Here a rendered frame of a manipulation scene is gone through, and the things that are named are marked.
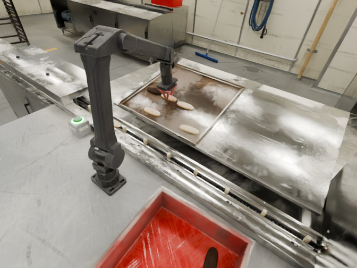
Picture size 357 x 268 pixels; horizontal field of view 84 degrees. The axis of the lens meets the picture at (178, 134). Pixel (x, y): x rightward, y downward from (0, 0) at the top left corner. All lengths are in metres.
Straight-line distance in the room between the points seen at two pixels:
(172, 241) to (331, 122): 0.89
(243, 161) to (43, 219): 0.75
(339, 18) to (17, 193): 4.22
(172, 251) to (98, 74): 0.56
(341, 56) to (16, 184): 3.98
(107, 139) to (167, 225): 0.35
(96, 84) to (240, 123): 0.67
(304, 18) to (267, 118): 3.30
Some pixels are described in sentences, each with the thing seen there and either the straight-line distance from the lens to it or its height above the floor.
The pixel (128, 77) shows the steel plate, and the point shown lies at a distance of 1.59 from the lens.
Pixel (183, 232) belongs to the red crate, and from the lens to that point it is 0.73.
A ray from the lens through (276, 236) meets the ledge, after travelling 0.76.
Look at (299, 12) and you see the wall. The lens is 4.25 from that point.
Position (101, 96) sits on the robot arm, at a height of 1.19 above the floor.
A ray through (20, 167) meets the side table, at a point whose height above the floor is 0.82.
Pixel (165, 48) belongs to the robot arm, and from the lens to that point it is 0.91.
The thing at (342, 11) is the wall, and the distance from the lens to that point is 4.20.
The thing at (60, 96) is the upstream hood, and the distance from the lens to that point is 1.24.
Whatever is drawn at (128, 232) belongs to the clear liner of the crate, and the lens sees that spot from 0.63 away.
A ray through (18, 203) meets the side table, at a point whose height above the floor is 0.82.
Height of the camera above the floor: 1.49
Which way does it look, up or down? 41 degrees down
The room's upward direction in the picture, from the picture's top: 4 degrees clockwise
